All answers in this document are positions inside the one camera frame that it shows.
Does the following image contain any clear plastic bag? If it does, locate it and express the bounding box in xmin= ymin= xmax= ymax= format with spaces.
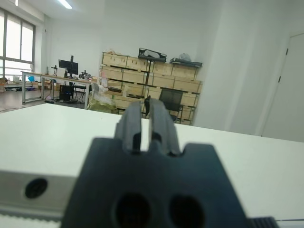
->
xmin=91 ymin=82 xmax=114 ymax=105

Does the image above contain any black computer tower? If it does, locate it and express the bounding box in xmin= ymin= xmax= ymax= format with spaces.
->
xmin=59 ymin=85 xmax=75 ymax=101

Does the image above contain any light wooden crate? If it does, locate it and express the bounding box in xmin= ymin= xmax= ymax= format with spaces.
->
xmin=174 ymin=76 xmax=203 ymax=93
xmin=171 ymin=64 xmax=199 ymax=80
xmin=127 ymin=56 xmax=151 ymax=72
xmin=101 ymin=66 xmax=124 ymax=81
xmin=152 ymin=61 xmax=173 ymax=76
xmin=113 ymin=95 xmax=143 ymax=112
xmin=102 ymin=51 xmax=129 ymax=68
xmin=148 ymin=72 xmax=176 ymax=88
xmin=122 ymin=69 xmax=148 ymax=84

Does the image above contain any green woven bag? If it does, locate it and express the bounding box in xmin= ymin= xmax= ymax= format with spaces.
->
xmin=85 ymin=96 xmax=119 ymax=115

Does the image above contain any black open case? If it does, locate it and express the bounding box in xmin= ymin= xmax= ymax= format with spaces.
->
xmin=138 ymin=47 xmax=167 ymax=63

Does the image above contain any black flat case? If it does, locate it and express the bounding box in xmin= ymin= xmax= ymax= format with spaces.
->
xmin=170 ymin=57 xmax=203 ymax=68

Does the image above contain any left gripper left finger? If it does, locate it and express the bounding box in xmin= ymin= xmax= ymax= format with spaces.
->
xmin=114 ymin=101 xmax=143 ymax=152

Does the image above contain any white door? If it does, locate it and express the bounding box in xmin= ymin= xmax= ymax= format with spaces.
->
xmin=261 ymin=33 xmax=304 ymax=143

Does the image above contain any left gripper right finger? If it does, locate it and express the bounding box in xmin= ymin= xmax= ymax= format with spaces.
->
xmin=149 ymin=99 xmax=180 ymax=156

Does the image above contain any black computer monitor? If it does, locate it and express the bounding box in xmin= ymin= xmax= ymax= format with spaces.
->
xmin=58 ymin=55 xmax=79 ymax=78

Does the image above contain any black desktop device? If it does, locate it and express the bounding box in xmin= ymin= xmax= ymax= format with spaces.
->
xmin=79 ymin=70 xmax=93 ymax=80

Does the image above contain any ceiling light bar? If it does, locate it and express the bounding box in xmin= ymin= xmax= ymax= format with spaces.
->
xmin=57 ymin=0 xmax=73 ymax=10

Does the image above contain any white frame desk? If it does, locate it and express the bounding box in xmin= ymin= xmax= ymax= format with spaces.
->
xmin=40 ymin=73 xmax=92 ymax=110
xmin=20 ymin=70 xmax=43 ymax=104

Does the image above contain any black upright stand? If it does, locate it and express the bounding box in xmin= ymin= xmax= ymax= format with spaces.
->
xmin=143 ymin=95 xmax=152 ymax=117

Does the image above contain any window with grey frame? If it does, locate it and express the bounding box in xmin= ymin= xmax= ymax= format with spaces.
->
xmin=0 ymin=7 xmax=37 ymax=80

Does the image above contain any black mesh chair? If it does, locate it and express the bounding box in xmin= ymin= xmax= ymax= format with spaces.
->
xmin=158 ymin=88 xmax=185 ymax=124

